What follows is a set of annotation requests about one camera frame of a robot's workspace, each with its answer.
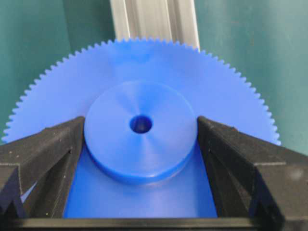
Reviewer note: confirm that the large blue plastic gear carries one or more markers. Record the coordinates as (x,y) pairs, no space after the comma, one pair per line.
(141,100)

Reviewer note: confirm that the aluminium extrusion rail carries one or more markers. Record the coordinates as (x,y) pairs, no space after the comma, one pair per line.
(169,20)

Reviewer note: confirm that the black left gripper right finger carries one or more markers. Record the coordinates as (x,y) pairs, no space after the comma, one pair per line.
(253,178)

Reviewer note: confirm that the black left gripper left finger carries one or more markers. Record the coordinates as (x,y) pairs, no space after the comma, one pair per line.
(37,172)

